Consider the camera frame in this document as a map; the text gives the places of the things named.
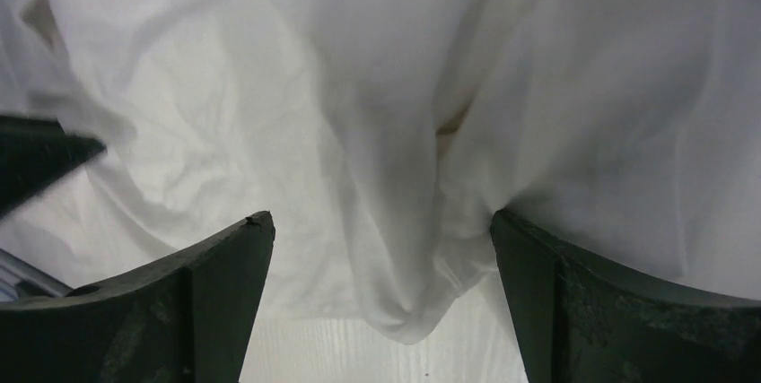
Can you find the white t shirt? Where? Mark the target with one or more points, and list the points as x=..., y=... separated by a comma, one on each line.
x=384, y=134

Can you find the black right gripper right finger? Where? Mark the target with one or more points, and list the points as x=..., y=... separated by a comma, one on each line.
x=580, y=317

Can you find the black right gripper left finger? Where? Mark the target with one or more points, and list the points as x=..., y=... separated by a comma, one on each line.
x=186, y=317

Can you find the aluminium frame rail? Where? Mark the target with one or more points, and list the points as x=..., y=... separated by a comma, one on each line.
x=20, y=280

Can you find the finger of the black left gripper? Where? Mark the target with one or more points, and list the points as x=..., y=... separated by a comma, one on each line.
x=36, y=153

